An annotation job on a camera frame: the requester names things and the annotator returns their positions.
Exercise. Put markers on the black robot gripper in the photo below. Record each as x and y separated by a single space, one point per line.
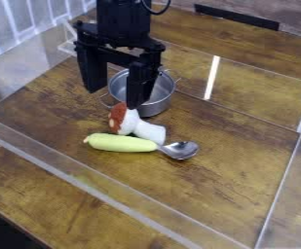
118 39

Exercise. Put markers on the small silver metal pot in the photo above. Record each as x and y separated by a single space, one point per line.
161 95

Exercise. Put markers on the red white plush mushroom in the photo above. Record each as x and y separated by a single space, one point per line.
125 122

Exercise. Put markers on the black bar on table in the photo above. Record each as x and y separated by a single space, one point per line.
219 13

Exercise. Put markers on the clear acrylic triangular bracket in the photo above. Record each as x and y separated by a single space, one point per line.
68 46

